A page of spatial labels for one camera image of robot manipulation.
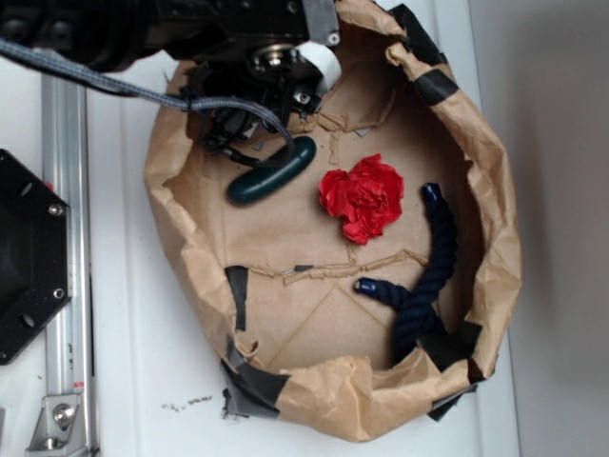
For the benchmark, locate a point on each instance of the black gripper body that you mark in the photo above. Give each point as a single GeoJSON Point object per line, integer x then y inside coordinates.
{"type": "Point", "coordinates": [260, 61]}

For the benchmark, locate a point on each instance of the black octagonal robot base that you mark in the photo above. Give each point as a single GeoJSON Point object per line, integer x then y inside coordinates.
{"type": "Point", "coordinates": [34, 256]}

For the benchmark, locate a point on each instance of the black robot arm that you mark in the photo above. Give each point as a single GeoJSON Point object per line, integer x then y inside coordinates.
{"type": "Point", "coordinates": [87, 41]}

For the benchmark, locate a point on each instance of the dark green oblong toy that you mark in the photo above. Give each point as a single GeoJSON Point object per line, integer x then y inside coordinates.
{"type": "Point", "coordinates": [257, 184]}

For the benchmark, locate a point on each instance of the red crumpled paper ball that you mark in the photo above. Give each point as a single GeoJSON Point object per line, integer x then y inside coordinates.
{"type": "Point", "coordinates": [366, 199]}

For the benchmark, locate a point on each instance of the brown paper bag tray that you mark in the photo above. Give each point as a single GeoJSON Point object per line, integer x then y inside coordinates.
{"type": "Point", "coordinates": [272, 284]}

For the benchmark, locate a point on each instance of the aluminium extrusion rail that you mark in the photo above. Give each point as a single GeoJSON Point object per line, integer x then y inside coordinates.
{"type": "Point", "coordinates": [69, 335]}

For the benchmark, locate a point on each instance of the metal corner bracket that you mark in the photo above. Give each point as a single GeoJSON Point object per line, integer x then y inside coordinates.
{"type": "Point", "coordinates": [60, 428]}

